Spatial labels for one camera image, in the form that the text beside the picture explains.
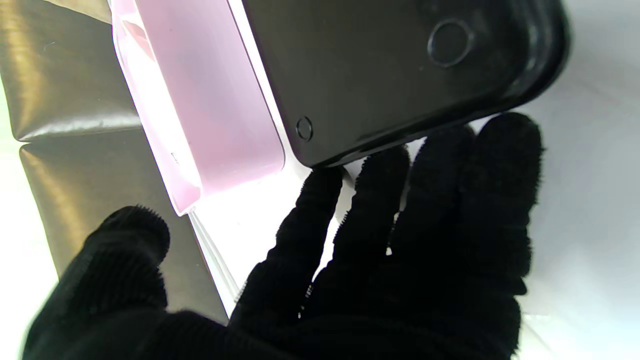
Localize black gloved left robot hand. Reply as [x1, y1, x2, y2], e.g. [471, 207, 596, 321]
[20, 111, 545, 360]

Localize black tissue box base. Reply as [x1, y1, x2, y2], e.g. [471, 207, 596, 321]
[241, 0, 572, 169]

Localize pink tissue box cover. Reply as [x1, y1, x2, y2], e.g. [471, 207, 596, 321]
[107, 0, 287, 217]

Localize brown leather sofa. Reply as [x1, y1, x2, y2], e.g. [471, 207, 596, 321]
[0, 0, 232, 326]

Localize beige wrinkled backdrop cloth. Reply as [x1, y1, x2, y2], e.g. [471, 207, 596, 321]
[0, 75, 63, 360]

